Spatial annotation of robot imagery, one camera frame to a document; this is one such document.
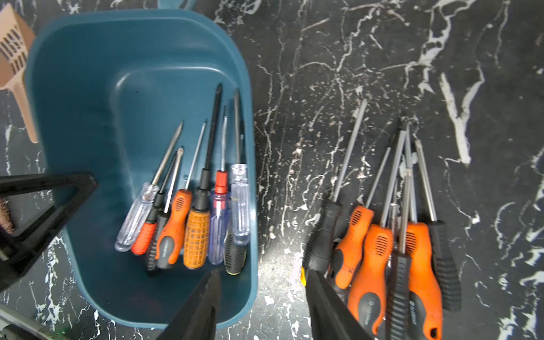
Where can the orange screwdriver left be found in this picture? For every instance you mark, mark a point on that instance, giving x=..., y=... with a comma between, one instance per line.
x=171, y=239

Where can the clear handled screwdriver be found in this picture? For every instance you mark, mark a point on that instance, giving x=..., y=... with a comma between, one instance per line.
x=240, y=185

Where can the black handled screwdriver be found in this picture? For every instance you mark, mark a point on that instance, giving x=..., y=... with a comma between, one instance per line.
x=443, y=263

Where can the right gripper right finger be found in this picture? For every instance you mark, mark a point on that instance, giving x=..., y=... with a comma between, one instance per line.
x=330, y=318

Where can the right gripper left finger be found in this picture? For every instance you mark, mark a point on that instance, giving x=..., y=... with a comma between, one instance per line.
x=197, y=319

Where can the black ribbed screwdriver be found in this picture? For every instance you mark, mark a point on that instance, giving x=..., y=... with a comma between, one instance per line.
x=318, y=251

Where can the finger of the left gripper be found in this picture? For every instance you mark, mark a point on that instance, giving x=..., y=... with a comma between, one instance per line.
x=19, y=252

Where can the black yellow screwdriver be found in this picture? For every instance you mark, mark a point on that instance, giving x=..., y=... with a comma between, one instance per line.
x=235, y=256

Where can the clear tester screwdriver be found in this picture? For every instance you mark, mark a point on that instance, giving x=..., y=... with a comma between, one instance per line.
x=142, y=204

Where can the orange screwdriver large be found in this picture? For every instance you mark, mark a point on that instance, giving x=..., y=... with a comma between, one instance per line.
x=368, y=295

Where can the brown slotted scoop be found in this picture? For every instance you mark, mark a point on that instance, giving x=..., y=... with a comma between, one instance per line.
x=16, y=41

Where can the black screwdriver in box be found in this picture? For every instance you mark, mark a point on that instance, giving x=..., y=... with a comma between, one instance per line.
x=397, y=311

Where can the teal storage box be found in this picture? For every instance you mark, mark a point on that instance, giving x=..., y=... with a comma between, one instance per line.
x=107, y=91

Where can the orange screwdriver in box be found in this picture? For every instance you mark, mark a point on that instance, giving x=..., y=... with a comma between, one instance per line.
x=348, y=254

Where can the red blue screwdriver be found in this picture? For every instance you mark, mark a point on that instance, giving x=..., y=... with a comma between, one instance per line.
x=220, y=195

